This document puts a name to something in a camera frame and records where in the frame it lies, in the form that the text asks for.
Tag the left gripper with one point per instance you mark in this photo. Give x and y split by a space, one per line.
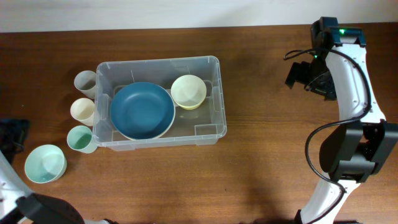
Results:
22 127

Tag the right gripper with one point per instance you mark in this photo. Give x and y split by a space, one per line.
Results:
296 74

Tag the mint green small bowl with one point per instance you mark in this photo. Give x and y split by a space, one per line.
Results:
46 163

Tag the grey plastic cup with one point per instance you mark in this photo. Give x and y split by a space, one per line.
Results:
85 82

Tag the white small bowl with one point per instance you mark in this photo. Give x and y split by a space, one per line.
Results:
188 86

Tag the yellow small bowl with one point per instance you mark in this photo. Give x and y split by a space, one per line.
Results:
189 103

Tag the dark blue plate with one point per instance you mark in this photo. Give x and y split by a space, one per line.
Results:
119 101

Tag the clear plastic storage container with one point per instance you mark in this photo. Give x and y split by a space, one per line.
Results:
201 126

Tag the beige plate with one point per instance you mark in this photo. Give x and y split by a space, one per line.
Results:
148 116

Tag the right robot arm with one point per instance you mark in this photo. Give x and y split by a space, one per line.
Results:
363 139

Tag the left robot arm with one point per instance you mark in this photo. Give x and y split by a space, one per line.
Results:
20 203

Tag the mint green plastic cup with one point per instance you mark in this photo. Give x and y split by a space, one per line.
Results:
80 138

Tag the cream plastic cup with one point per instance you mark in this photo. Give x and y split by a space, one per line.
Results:
83 110

